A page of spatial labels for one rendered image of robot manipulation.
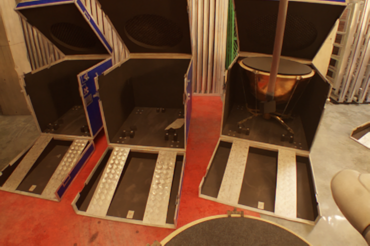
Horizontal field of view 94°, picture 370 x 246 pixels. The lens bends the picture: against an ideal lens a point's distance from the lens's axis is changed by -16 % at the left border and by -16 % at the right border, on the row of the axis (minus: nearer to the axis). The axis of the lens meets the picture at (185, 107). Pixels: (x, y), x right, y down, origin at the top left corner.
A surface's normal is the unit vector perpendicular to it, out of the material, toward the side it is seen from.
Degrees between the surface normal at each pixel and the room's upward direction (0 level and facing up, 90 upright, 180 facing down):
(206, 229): 0
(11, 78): 90
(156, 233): 0
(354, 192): 48
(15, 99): 90
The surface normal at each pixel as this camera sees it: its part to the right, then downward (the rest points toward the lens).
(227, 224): 0.00, -0.90
